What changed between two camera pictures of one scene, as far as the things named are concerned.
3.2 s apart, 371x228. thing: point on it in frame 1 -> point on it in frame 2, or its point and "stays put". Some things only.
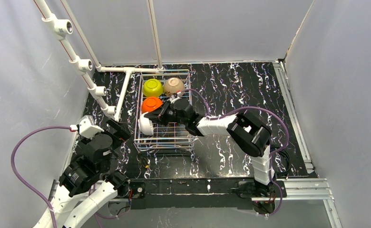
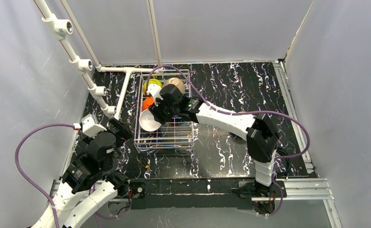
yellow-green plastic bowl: [152, 88] stays put
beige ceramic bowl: [173, 85] stays put
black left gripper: [115, 132] stays put
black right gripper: [161, 114] -> [165, 111]
